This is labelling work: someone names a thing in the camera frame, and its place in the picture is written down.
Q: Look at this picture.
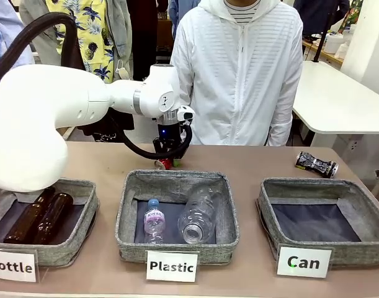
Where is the person in yellow floral shirt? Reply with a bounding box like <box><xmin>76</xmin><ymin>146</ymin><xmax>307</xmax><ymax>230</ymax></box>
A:
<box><xmin>20</xmin><ymin>0</ymin><xmax>135</xmax><ymax>85</ymax></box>

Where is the black pole stand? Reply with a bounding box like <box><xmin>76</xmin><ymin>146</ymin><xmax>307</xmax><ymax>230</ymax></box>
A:
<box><xmin>312</xmin><ymin>27</ymin><xmax>332</xmax><ymax>65</ymax></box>

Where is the grey fabric Can basket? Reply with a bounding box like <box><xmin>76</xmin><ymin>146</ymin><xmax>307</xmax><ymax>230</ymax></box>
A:
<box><xmin>256</xmin><ymin>177</ymin><xmax>379</xmax><ymax>268</ymax></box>

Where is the black white-patterned garment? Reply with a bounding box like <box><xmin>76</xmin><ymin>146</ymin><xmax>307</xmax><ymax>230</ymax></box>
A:
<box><xmin>77</xmin><ymin>114</ymin><xmax>135</xmax><ymax>143</ymax></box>

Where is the person in dark clothes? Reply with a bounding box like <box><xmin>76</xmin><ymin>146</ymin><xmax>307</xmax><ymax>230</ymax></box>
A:
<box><xmin>293</xmin><ymin>0</ymin><xmax>351</xmax><ymax>35</ymax></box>

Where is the large clear plastic bottle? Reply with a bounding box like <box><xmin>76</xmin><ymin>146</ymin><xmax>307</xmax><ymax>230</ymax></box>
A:
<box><xmin>177</xmin><ymin>185</ymin><xmax>223</xmax><ymax>245</ymax></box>

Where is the small pink-label water bottle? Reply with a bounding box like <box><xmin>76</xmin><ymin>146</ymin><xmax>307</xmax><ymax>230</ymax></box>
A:
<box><xmin>143</xmin><ymin>198</ymin><xmax>166</xmax><ymax>245</ymax></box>

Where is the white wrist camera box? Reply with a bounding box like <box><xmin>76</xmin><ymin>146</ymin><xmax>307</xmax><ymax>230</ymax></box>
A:
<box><xmin>176</xmin><ymin>105</ymin><xmax>196</xmax><ymax>125</ymax></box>

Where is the person's left forearm white sleeve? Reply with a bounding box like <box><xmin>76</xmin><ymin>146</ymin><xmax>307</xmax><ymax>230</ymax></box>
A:
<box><xmin>267</xmin><ymin>93</ymin><xmax>295</xmax><ymax>147</ymax></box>

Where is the red soda can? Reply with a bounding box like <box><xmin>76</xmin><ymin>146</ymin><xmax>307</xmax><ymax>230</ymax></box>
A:
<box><xmin>154</xmin><ymin>157</ymin><xmax>172</xmax><ymax>170</ymax></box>

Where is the white face mask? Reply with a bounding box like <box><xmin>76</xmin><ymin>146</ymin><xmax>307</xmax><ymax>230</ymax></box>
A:
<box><xmin>115</xmin><ymin>58</ymin><xmax>130</xmax><ymax>80</ymax></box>

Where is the grey fabric Plastic basket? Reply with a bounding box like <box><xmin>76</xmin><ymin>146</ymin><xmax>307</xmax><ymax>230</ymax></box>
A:
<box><xmin>115</xmin><ymin>169</ymin><xmax>241</xmax><ymax>266</ymax></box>

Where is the brown glass bottle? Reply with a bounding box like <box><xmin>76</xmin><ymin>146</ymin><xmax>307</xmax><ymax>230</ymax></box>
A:
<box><xmin>32</xmin><ymin>192</ymin><xmax>74</xmax><ymax>245</ymax></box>
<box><xmin>2</xmin><ymin>186</ymin><xmax>56</xmax><ymax>245</ymax></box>

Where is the person in blue jacket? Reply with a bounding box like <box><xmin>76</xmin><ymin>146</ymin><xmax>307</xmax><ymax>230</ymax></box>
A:
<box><xmin>167</xmin><ymin>0</ymin><xmax>203</xmax><ymax>40</ymax></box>

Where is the white table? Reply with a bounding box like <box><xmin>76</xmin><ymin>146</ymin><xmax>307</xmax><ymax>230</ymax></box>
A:
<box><xmin>292</xmin><ymin>60</ymin><xmax>379</xmax><ymax>147</ymax></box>

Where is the person in light blue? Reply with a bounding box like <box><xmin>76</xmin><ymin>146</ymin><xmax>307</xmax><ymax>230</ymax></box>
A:
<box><xmin>0</xmin><ymin>0</ymin><xmax>35</xmax><ymax>71</ymax></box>

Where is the white Bottle label sign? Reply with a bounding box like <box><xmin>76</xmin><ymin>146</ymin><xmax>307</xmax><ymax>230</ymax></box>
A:
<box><xmin>0</xmin><ymin>249</ymin><xmax>40</xmax><ymax>284</ymax></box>

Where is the grey fabric Bottle basket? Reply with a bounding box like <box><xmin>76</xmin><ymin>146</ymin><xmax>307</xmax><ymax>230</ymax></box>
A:
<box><xmin>0</xmin><ymin>178</ymin><xmax>100</xmax><ymax>268</ymax></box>

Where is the white Plastic label sign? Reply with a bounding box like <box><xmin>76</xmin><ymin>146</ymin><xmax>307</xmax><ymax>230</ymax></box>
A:
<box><xmin>145</xmin><ymin>250</ymin><xmax>200</xmax><ymax>284</ymax></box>

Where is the person in white hoodie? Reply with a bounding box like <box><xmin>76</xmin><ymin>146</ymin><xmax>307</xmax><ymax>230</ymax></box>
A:
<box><xmin>169</xmin><ymin>0</ymin><xmax>304</xmax><ymax>147</ymax></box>

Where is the black braided cable hose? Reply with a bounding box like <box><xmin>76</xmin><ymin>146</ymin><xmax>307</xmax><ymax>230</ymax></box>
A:
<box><xmin>0</xmin><ymin>11</ymin><xmax>194</xmax><ymax>160</ymax></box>

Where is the white plastic jug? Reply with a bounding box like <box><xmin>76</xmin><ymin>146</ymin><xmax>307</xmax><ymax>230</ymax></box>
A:
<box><xmin>324</xmin><ymin>32</ymin><xmax>348</xmax><ymax>55</ymax></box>

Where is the wooden table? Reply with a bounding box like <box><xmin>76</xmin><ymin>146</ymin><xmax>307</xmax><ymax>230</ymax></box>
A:
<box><xmin>302</xmin><ymin>38</ymin><xmax>347</xmax><ymax>66</ymax></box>

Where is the white Can label sign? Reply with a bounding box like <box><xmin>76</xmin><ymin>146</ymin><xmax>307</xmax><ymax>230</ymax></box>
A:
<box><xmin>276</xmin><ymin>244</ymin><xmax>334</xmax><ymax>279</ymax></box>

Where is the crushed black can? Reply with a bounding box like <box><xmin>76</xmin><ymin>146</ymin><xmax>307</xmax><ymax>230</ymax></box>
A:
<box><xmin>295</xmin><ymin>151</ymin><xmax>339</xmax><ymax>179</ymax></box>

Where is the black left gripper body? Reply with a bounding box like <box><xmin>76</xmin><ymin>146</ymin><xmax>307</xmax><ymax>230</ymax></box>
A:
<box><xmin>157</xmin><ymin>122</ymin><xmax>182</xmax><ymax>145</ymax></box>

